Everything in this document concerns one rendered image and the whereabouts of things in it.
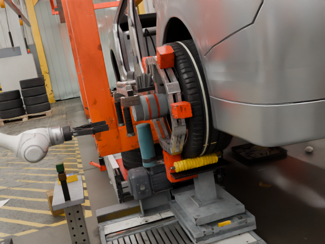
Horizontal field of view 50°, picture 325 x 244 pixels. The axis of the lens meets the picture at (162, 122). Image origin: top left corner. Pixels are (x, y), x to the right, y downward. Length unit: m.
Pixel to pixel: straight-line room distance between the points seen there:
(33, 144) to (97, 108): 0.89
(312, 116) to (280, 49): 0.24
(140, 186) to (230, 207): 0.60
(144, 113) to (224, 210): 0.70
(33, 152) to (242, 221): 1.17
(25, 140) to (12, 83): 11.37
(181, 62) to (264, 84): 0.64
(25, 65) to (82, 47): 10.57
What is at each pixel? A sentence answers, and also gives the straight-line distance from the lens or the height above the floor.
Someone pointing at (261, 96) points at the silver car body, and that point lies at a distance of 1.22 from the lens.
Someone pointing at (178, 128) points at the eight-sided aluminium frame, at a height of 0.75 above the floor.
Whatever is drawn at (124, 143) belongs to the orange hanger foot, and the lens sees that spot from 2.41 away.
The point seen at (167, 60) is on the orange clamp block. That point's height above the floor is 1.09.
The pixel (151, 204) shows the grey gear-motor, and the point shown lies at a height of 0.12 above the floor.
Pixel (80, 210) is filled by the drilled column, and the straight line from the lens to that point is 2.19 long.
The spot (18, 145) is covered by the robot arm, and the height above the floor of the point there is 0.85.
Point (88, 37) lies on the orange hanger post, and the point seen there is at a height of 1.31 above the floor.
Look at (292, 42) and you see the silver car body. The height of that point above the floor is 1.09.
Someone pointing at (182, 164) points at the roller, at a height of 0.53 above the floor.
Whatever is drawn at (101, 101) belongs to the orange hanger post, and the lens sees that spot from 2.35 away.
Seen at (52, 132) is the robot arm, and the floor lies 0.85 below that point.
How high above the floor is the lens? 1.12
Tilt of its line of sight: 11 degrees down
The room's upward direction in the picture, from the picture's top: 10 degrees counter-clockwise
